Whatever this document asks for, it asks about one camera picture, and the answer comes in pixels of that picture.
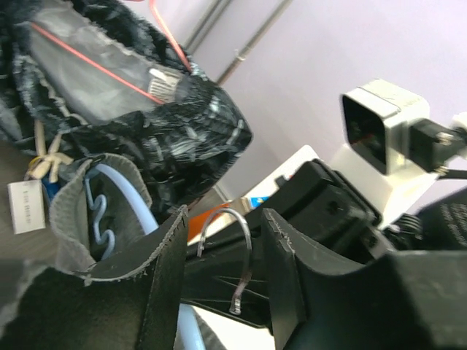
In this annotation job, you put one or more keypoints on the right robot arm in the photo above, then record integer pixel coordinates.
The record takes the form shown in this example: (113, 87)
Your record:
(438, 226)

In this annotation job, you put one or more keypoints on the white price tag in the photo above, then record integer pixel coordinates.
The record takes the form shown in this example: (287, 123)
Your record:
(26, 206)

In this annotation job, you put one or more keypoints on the pink wire hanger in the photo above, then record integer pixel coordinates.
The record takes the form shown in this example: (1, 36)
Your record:
(84, 62)

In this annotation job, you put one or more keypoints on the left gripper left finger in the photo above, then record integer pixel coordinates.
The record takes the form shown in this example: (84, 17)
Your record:
(127, 301)

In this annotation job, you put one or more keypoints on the blue paperback book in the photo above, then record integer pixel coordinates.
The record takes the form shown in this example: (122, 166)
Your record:
(255, 202)

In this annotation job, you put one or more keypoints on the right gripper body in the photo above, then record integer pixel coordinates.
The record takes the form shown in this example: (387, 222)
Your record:
(302, 262)

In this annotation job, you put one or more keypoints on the white two-tier shelf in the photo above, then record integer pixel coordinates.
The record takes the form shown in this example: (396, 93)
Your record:
(268, 186)

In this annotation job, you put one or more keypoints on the clothes rack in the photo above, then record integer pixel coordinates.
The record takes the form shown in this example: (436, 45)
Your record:
(229, 32)

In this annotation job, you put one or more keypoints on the grey shorts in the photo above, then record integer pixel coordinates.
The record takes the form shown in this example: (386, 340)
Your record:
(102, 210)

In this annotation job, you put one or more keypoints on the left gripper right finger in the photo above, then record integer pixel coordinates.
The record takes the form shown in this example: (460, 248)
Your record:
(321, 300)

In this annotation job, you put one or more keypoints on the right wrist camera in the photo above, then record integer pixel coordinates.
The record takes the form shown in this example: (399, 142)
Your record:
(393, 151)

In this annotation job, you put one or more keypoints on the dark floral shorts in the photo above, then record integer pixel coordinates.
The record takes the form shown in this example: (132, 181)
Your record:
(181, 148)

